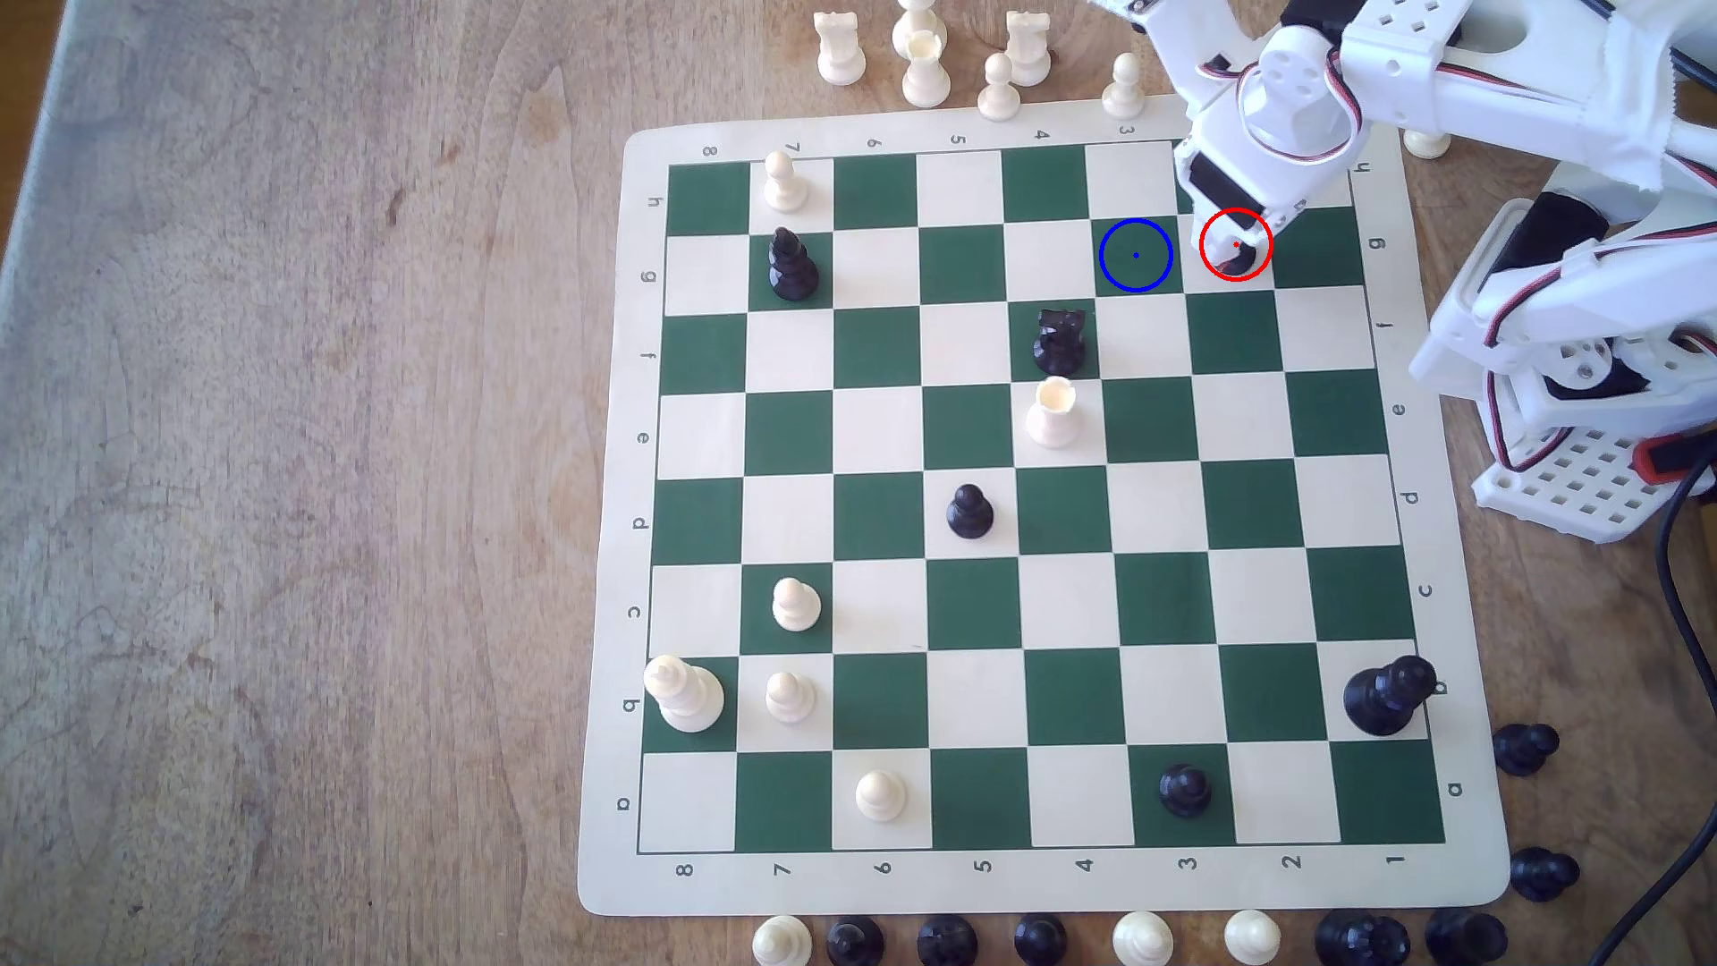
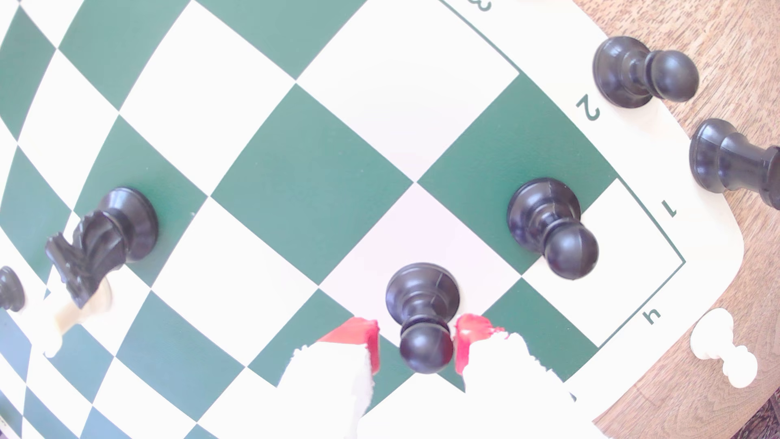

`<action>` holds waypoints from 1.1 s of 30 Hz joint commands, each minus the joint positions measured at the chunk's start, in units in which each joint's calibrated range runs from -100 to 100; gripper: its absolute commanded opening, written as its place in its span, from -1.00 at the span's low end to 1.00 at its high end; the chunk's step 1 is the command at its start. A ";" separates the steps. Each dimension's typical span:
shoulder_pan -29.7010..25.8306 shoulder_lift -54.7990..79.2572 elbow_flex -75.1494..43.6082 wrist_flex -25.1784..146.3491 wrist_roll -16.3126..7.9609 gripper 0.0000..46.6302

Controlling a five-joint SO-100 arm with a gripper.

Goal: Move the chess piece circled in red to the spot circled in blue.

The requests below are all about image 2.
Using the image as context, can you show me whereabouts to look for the tall black chess piece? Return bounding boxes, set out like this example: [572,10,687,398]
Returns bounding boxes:
[689,118,780,211]

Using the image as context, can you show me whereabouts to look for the white pawn chess piece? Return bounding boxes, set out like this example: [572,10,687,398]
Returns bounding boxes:
[690,308,759,389]

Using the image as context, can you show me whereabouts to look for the black knight chess piece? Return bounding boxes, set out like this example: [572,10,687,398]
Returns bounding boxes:
[45,187,160,310]

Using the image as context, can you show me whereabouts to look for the green and white chess mat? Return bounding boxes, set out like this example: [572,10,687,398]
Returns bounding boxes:
[0,0,745,439]

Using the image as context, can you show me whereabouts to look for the black pawn chess piece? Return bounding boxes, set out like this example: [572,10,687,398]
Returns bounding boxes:
[507,177,600,280]
[592,36,700,109]
[385,262,462,375]
[0,266,26,313]

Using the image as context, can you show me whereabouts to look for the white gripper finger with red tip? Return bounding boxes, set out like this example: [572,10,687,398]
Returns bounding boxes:
[453,313,604,439]
[277,317,382,439]

